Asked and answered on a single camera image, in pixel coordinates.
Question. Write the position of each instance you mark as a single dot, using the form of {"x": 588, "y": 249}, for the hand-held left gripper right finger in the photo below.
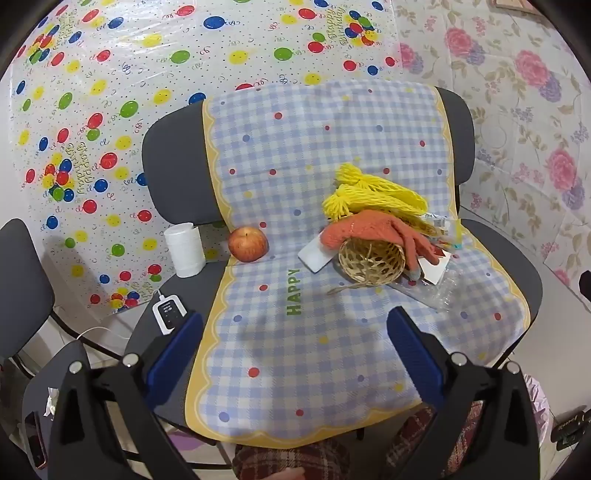
{"x": 415, "y": 355}

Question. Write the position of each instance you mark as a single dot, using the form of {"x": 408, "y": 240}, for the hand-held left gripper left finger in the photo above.
{"x": 175, "y": 355}

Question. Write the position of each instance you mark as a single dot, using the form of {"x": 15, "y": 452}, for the pink-lined trash bin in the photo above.
{"x": 538, "y": 401}

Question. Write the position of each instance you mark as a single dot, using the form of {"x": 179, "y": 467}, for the woven bamboo basket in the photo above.
{"x": 369, "y": 263}

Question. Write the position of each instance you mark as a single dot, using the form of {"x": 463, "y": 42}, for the orange rubber glove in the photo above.
{"x": 369, "y": 228}

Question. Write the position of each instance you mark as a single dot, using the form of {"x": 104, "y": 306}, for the white black handheld device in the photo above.
{"x": 168, "y": 314}

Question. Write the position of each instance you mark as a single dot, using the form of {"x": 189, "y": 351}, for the clear plastic bag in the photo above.
{"x": 438, "y": 293}

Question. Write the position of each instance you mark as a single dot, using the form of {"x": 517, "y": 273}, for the white folded paper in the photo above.
{"x": 436, "y": 272}

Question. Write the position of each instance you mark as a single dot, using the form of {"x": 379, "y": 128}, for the white paper towel roll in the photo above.
{"x": 184, "y": 251}

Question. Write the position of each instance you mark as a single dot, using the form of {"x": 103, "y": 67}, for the small teal wrapper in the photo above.
{"x": 457, "y": 247}

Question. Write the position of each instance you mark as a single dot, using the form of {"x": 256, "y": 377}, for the red apple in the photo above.
{"x": 248, "y": 244}

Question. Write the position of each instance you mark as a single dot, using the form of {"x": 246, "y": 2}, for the crumpled white tissue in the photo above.
{"x": 50, "y": 401}

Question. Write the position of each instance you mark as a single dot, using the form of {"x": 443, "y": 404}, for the white flat box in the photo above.
{"x": 316, "y": 258}

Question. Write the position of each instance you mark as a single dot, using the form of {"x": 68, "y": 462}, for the plaid pants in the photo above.
{"x": 286, "y": 457}

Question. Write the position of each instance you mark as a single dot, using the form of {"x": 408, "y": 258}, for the dark grey chair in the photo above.
{"x": 23, "y": 286}
{"x": 166, "y": 152}

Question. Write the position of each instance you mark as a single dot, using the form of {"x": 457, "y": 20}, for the blue checkered cloth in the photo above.
{"x": 300, "y": 194}

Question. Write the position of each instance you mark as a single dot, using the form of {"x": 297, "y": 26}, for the floral print sheet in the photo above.
{"x": 508, "y": 115}

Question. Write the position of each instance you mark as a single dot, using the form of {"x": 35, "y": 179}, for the balloon print plastic sheet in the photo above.
{"x": 138, "y": 60}

